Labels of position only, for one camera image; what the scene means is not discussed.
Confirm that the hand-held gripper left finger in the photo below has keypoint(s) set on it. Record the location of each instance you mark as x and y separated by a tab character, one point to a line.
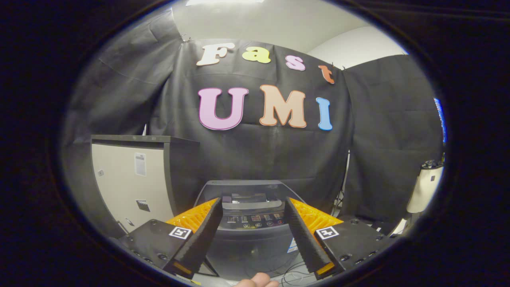
205	235

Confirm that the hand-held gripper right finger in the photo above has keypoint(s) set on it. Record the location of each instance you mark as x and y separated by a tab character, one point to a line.
303	235

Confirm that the grey washing machine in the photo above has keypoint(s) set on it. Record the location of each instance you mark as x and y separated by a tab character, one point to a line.
247	247

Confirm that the dark glass washing machine lid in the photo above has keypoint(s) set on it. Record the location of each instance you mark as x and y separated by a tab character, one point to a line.
247	187

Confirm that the blue screen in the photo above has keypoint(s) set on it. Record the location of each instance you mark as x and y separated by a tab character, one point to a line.
440	119

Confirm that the beige cabinet with dark frame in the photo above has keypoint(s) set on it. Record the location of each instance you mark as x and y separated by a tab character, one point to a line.
119	183

